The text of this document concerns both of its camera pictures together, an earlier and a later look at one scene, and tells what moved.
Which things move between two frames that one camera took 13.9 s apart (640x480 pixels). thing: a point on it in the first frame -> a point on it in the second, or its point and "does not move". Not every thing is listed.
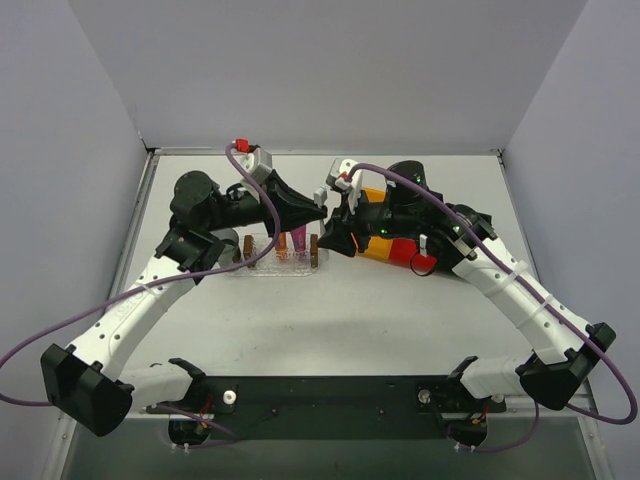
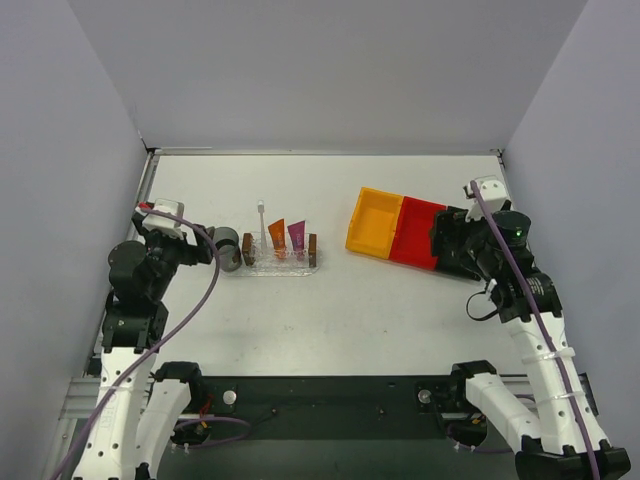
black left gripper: x=273 y=203 -> x=201 y=245
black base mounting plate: x=327 y=407 does not move
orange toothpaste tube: x=282 y=247 does not move
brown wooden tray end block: x=248 y=249 does not move
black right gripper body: x=347 y=223 -> x=448 y=240
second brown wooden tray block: x=314 y=250 does not move
